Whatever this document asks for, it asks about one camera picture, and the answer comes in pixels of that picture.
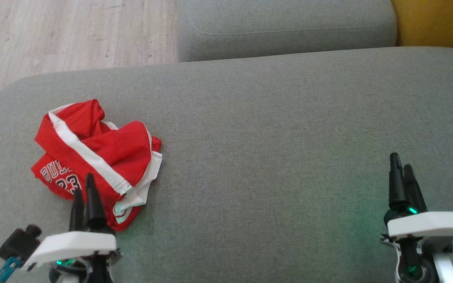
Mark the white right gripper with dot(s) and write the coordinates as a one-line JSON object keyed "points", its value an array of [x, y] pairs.
{"points": [[427, 225]]}

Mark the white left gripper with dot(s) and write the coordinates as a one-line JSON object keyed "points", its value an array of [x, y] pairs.
{"points": [[73, 243]]}

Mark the red shorts with white stripe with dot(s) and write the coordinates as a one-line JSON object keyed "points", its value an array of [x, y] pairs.
{"points": [[73, 129]]}

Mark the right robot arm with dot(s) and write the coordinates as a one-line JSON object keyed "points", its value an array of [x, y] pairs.
{"points": [[446, 271]]}

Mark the large grey sofa seat cushion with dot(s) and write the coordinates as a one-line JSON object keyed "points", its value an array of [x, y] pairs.
{"points": [[269, 157]]}

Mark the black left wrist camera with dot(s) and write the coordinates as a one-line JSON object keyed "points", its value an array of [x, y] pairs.
{"points": [[18, 243]]}

